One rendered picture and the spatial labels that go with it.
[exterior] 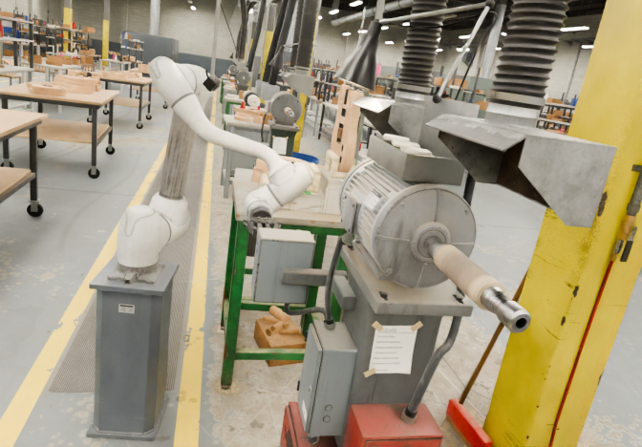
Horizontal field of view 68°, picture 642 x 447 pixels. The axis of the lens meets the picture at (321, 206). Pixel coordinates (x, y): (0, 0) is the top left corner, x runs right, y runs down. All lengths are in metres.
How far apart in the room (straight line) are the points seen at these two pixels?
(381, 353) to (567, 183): 0.63
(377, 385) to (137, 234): 1.09
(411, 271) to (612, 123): 1.11
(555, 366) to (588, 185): 1.38
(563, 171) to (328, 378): 0.76
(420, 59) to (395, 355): 0.83
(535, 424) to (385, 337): 1.22
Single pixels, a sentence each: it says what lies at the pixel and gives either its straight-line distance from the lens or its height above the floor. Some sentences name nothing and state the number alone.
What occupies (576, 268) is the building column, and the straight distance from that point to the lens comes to 2.06.
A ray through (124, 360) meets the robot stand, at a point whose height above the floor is 0.37.
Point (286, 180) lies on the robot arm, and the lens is 1.72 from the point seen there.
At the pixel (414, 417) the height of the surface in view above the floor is 0.81.
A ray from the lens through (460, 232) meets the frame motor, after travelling 1.15.
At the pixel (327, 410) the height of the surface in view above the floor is 0.75.
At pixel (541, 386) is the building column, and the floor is 0.51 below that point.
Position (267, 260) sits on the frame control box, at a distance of 1.36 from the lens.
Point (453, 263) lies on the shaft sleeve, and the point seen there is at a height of 1.27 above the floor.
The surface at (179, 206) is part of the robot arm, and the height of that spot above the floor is 0.96.
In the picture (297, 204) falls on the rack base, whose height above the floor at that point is 0.96.
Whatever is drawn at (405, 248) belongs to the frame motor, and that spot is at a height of 1.23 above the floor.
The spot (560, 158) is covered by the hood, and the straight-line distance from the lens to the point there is 0.86.
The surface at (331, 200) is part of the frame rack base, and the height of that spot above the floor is 1.00.
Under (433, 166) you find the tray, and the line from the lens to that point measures 1.13.
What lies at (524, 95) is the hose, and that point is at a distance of 0.98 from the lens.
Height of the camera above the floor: 1.59
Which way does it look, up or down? 16 degrees down
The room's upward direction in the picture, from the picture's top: 9 degrees clockwise
